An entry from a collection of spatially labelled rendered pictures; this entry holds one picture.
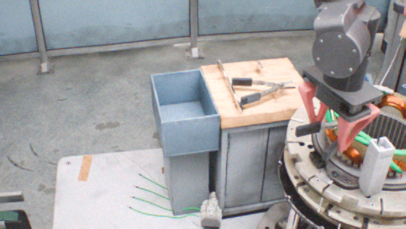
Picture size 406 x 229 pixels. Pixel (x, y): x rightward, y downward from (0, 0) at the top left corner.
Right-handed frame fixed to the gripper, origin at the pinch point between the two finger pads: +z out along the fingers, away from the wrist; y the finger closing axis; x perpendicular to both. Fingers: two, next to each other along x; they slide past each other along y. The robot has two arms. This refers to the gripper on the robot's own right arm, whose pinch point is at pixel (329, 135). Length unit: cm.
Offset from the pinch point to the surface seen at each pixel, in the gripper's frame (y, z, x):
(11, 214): -51, 45, -42
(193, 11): -206, 80, 105
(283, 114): -18.9, 11.1, 9.0
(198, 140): -25.4, 16.6, -5.7
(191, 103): -39.7, 18.9, 1.6
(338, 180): 3.3, 7.0, 1.1
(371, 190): 8.1, 6.1, 3.3
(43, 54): -244, 106, 14
